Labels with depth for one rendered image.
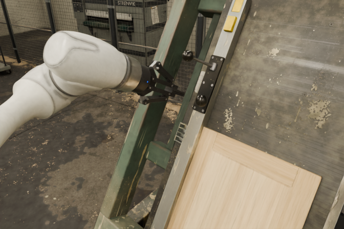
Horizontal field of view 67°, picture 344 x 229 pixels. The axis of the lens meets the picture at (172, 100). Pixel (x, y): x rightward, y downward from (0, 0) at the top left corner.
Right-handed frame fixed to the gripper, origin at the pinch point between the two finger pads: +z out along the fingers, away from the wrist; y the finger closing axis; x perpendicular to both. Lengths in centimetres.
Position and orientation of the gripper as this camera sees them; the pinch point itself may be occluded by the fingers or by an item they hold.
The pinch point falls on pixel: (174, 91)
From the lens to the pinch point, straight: 82.4
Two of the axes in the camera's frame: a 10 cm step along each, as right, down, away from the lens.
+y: -3.3, 9.4, 0.4
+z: 5.6, 1.7, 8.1
